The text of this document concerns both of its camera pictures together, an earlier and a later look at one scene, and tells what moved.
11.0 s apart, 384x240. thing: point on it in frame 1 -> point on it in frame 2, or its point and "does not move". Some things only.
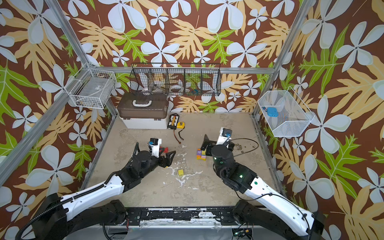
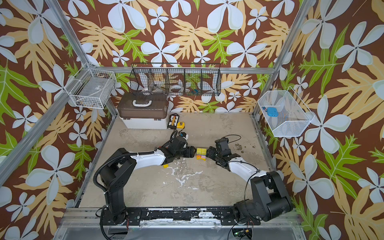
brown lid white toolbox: (143, 110) does not move
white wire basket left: (90, 88) does not move
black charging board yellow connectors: (172, 121) does not move
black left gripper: (168, 161) -> (191, 151)
